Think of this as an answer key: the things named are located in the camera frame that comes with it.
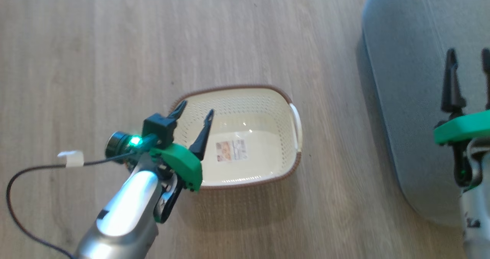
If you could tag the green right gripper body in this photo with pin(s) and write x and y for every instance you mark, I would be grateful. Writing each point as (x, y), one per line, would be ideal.
(467, 127)

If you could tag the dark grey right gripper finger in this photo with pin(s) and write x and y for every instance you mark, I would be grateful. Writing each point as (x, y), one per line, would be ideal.
(452, 87)
(487, 67)

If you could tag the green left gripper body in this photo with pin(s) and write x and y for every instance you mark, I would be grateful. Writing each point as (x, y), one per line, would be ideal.
(183, 163)

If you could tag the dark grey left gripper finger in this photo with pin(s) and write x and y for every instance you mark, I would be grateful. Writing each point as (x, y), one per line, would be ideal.
(178, 111)
(202, 140)

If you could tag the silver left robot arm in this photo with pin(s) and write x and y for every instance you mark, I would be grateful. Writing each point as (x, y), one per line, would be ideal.
(126, 209)

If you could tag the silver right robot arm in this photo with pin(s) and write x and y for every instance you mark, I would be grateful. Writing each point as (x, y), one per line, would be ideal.
(474, 213)

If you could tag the grey rounded sofa seat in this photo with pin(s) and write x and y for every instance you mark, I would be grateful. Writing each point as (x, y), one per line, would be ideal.
(413, 98)

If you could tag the cream plastic laundry basket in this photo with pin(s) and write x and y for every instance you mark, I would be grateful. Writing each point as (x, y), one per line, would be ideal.
(245, 109)

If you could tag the paper label sticker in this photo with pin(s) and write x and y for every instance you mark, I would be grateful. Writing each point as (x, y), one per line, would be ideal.
(231, 150)

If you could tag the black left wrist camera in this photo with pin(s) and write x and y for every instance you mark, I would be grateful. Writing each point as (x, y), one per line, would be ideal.
(159, 128)

